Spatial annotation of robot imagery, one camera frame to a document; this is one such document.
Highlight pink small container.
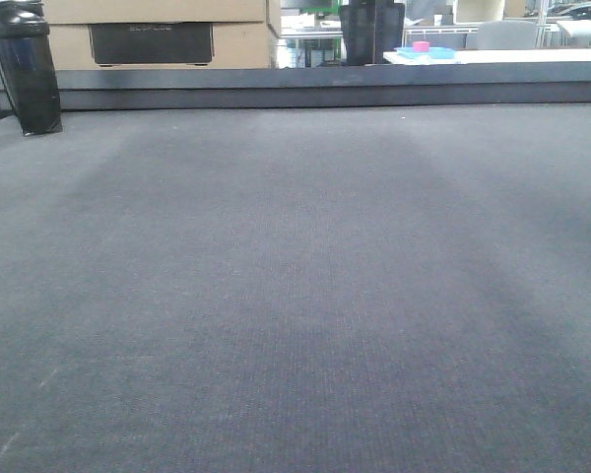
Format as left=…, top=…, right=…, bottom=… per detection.
left=412, top=40, right=430, bottom=52

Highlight black perforated bin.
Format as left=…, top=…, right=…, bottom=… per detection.
left=339, top=0, right=406, bottom=66

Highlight black table edge rail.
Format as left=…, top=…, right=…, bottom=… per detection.
left=57, top=61, right=591, bottom=111

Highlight grey office chair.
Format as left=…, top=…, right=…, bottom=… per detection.
left=476, top=20, right=537, bottom=50

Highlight light blue tray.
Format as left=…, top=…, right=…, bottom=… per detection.
left=395, top=46, right=458, bottom=65

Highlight large Ecoflow cardboard box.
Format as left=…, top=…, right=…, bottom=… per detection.
left=43, top=0, right=281, bottom=70

